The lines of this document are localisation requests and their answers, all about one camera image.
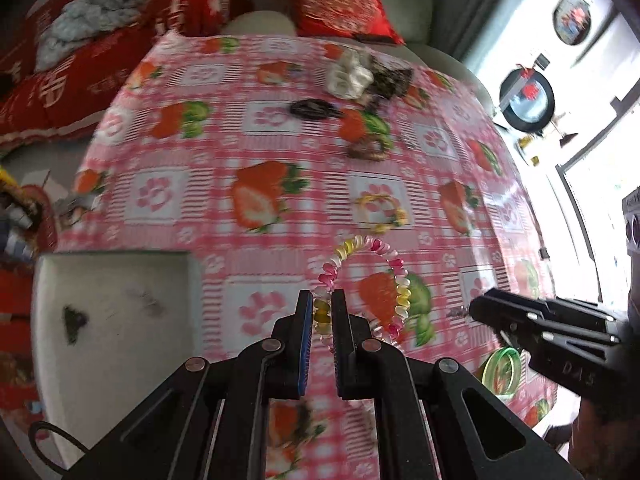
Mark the black spiral hair tie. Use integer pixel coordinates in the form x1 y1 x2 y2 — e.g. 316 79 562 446
290 99 346 121

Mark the gold wire bracelet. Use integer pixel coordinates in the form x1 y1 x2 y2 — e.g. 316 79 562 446
356 191 408 233

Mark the small black hair clip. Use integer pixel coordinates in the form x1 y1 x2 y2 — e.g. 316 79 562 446
62 306 90 346

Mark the red quilt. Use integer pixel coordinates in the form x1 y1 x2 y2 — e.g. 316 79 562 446
0 0 251 147

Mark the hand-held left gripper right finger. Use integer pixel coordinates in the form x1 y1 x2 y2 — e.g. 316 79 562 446
331 289 583 480

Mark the grey cloth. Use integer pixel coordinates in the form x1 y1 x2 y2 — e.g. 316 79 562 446
35 0 151 73

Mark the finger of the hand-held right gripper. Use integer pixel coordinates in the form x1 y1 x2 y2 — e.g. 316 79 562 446
500 318 623 357
469 289 618 332

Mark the strawberry printed tablecloth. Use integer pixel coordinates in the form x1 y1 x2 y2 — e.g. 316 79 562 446
55 32 562 480

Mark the red patterned cushion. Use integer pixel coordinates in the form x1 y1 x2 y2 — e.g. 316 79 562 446
281 0 405 46

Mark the round black framed wall ornament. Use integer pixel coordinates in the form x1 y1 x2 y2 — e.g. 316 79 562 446
552 0 594 47
499 66 557 135

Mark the leopard print scrunchie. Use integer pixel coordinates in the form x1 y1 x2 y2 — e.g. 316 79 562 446
357 57 415 108

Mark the multicoloured spiral hair tie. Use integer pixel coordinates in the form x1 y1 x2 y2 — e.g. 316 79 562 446
312 235 411 353

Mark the silver earring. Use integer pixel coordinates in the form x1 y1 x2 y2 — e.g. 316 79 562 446
127 287 168 318

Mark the person's right forearm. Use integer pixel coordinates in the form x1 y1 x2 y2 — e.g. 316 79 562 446
567 395 640 480

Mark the green bangle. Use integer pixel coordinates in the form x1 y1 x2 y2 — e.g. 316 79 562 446
481 347 523 397

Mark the black cable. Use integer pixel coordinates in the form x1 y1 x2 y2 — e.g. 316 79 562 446
29 421 87 472

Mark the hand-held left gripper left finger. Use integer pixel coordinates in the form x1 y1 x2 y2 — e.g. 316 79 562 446
65 290 315 480

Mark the white dotted scrunchie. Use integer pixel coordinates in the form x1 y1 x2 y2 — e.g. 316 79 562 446
327 49 375 98

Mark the brown spiral hair tie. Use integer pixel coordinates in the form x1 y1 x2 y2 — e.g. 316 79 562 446
348 135 393 162

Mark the white tray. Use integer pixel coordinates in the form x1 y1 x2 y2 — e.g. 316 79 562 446
31 251 207 466

